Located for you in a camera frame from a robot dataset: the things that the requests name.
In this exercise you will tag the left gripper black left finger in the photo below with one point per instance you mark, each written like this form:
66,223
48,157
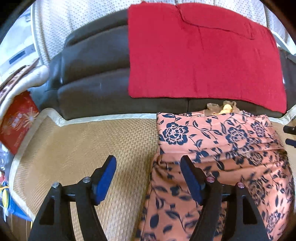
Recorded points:
54,221

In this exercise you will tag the woven bamboo bed mat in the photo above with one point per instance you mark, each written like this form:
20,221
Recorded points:
66,151

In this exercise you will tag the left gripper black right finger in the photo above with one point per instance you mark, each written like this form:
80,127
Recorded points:
242,218

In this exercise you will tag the brown cloth with yellow patch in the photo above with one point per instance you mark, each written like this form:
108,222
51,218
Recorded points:
226,107

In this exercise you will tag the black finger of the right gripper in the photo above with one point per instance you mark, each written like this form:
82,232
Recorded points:
290,130
290,142

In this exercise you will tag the red knitted cloth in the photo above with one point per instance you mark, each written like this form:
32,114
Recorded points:
202,51

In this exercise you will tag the white patterned pillow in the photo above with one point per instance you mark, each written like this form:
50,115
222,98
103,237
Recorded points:
20,81

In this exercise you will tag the white textured curtain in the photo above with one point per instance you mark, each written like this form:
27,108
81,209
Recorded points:
54,21

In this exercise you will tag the red gift box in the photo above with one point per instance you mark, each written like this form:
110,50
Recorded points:
17,121

